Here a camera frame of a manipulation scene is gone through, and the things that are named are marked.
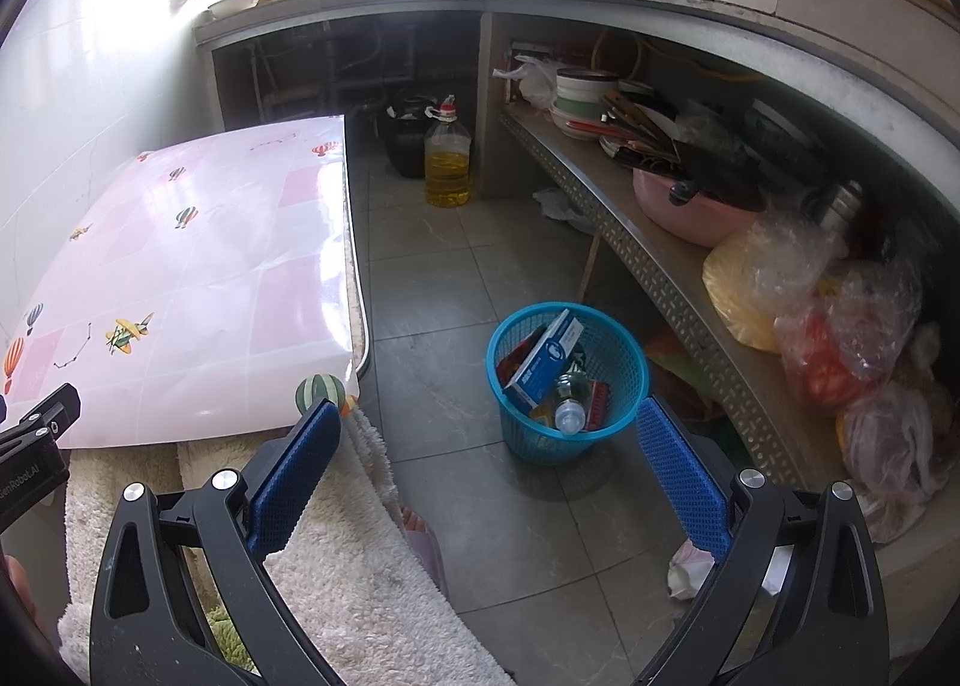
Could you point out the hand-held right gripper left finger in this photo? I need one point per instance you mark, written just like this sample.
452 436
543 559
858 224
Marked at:
296 476

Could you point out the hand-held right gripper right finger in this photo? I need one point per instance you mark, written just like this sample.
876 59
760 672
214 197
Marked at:
682 480

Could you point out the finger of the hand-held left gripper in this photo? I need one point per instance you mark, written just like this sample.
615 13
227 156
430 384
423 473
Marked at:
45 416

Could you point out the green plastic bottle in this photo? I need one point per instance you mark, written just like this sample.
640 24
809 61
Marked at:
571 405

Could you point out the blue plastic waste basket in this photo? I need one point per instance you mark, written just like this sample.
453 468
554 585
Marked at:
540 442

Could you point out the blue white medicine box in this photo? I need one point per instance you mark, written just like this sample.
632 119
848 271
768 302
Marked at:
544 356

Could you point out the red snack packet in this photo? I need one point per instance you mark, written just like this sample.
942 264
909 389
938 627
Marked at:
517 356

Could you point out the crumpled pink white paper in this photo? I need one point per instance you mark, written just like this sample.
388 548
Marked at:
690 570

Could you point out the white fluffy towel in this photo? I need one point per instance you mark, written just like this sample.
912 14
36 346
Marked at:
352 581

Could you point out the person's foot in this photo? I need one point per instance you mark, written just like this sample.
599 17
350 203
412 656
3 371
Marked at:
412 517

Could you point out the pink slipper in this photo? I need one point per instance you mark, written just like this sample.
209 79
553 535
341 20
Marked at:
427 551

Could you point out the yellow green cloth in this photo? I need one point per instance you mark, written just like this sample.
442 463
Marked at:
229 637

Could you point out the red plastic bag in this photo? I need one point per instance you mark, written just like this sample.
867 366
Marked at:
825 363

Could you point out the yellow plastic bag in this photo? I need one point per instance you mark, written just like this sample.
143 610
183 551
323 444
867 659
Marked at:
739 303

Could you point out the pink plastic bag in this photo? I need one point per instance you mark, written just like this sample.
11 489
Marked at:
892 446

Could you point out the perforated metal shelf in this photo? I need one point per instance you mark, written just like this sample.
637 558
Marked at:
675 266

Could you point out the pink printed tablecloth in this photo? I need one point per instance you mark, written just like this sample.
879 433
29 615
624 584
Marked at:
210 266

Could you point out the clear plastic bag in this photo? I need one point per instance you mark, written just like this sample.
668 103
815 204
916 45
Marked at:
787 258

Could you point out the pink plastic basin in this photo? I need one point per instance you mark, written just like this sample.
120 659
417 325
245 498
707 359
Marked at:
690 217

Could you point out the crumpled white bag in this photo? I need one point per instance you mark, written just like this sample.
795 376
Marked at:
562 210

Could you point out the stainless steel container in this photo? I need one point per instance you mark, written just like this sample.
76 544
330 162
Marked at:
832 210

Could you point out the cooking oil bottle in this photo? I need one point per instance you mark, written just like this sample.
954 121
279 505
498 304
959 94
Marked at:
448 168

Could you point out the dark ceramic jar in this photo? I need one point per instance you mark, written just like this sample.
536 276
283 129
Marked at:
409 138

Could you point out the plain white bowl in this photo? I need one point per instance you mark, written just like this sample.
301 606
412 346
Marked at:
574 131

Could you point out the pale green bowl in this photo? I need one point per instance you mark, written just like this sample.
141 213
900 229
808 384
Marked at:
581 107

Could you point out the grey drain pipes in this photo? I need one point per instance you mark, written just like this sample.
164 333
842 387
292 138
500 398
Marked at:
337 71

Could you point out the white plastic bag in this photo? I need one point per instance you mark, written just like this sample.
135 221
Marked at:
536 82

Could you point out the white enamel basin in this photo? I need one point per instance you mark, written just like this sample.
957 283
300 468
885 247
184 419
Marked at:
232 3

